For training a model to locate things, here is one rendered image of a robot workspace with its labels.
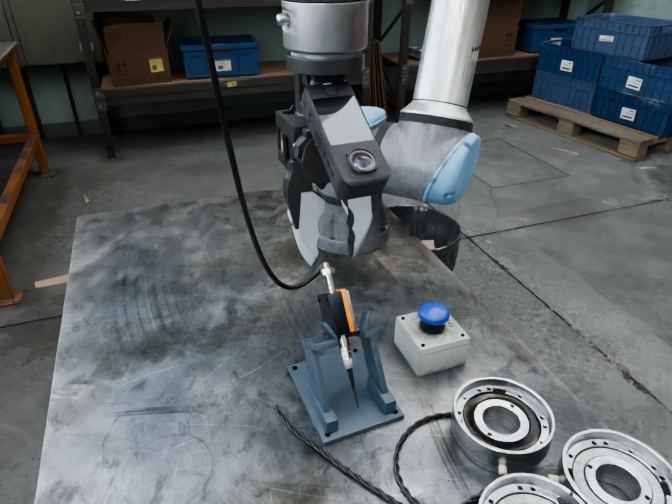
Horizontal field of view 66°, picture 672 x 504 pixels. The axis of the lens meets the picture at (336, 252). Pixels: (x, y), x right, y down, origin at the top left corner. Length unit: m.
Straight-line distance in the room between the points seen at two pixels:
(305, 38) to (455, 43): 0.40
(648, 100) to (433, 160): 3.42
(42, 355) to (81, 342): 1.36
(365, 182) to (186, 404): 0.37
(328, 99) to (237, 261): 0.49
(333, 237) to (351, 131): 0.48
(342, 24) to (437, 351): 0.40
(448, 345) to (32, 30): 3.69
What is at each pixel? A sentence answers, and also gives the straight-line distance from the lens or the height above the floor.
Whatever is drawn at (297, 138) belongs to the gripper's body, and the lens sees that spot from 0.50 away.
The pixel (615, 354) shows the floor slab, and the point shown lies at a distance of 2.14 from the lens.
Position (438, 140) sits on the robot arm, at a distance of 0.80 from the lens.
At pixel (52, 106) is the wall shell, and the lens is 4.40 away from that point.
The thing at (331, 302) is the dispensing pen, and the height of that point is 0.93.
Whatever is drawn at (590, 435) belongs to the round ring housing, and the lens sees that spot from 0.62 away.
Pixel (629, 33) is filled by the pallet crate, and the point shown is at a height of 0.73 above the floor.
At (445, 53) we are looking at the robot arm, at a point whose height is 1.13.
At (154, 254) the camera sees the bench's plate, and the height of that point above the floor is 0.80.
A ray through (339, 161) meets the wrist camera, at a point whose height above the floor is 1.12.
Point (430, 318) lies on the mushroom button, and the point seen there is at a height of 0.87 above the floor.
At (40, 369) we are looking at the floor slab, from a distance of 2.10.
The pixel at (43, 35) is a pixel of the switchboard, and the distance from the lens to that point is 4.07.
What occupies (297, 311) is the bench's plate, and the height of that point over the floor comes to 0.80.
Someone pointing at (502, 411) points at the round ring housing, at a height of 0.82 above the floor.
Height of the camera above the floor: 1.27
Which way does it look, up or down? 31 degrees down
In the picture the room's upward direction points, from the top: straight up
